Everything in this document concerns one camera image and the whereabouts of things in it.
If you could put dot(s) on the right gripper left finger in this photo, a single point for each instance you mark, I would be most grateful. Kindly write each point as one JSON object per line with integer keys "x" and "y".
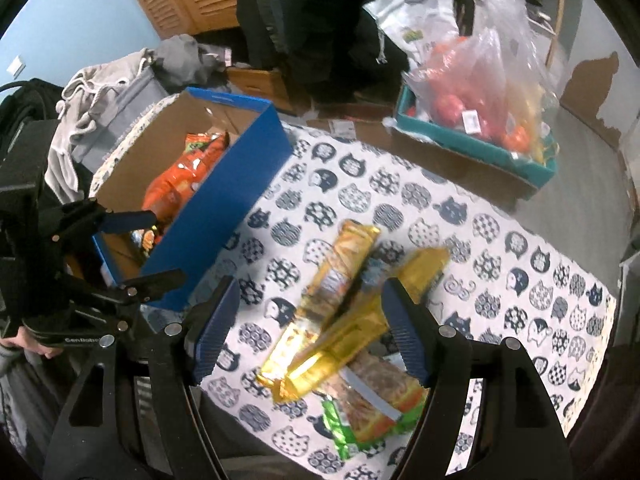
{"x": 208, "y": 325}

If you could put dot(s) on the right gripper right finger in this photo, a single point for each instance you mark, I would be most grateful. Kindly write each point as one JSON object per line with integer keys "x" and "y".
{"x": 416, "y": 333}

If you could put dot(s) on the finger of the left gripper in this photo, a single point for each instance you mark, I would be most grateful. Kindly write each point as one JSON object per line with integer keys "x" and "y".
{"x": 66, "y": 229}
{"x": 140, "y": 290}

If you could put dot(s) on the orange green snack bag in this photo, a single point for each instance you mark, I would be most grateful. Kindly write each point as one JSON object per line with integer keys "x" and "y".
{"x": 369, "y": 400}

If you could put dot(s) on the gold biscuit pack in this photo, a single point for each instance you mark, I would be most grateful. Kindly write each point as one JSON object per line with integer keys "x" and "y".
{"x": 318, "y": 305}
{"x": 363, "y": 323}

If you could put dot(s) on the left hand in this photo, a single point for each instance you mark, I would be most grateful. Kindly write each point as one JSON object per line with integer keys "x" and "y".
{"x": 24, "y": 340}

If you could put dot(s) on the orange chip bag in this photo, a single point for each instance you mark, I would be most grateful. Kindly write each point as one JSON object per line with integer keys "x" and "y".
{"x": 169, "y": 192}

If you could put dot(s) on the cat pattern tablecloth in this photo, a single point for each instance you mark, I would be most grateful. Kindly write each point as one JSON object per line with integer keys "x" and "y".
{"x": 501, "y": 281}

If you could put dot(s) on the grey clothes pile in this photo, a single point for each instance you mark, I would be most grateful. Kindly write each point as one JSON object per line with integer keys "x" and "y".
{"x": 100, "y": 104}

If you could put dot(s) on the black backpack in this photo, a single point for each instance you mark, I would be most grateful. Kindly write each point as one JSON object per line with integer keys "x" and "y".
{"x": 27, "y": 101}

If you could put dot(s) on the blue cardboard box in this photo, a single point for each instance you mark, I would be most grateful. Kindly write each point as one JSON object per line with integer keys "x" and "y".
{"x": 259, "y": 148}

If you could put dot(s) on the teal cardboard box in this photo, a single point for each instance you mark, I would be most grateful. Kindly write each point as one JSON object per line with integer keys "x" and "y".
{"x": 533, "y": 173}

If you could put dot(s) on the small wooden box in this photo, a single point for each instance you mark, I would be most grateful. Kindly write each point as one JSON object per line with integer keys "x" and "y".
{"x": 264, "y": 84}

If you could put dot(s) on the clear bag of fruit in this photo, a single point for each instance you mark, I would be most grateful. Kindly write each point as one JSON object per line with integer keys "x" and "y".
{"x": 490, "y": 86}

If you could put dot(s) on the black hanging coat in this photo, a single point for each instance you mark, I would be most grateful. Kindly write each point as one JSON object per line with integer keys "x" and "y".
{"x": 329, "y": 48}

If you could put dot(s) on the silver foil bag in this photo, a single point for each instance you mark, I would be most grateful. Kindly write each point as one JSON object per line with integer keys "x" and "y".
{"x": 414, "y": 26}

